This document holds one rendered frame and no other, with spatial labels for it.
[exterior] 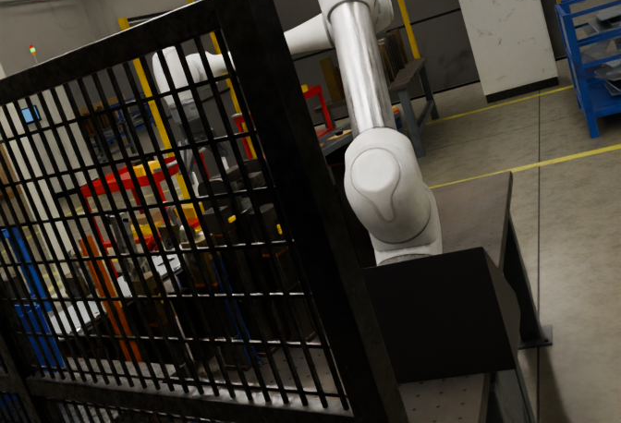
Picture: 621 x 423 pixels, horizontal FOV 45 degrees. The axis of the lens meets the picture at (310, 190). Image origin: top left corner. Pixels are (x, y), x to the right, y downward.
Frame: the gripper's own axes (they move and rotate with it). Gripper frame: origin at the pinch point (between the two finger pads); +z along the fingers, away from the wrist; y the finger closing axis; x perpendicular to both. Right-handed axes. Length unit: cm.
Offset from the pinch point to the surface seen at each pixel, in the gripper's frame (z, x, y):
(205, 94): 3, 389, 387
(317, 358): 44, -41, -24
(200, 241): 6.5, -22.6, -31.2
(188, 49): -45, 388, 385
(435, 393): 44, -81, -35
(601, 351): 113, -63, 99
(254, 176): -2.0, -25.5, -8.2
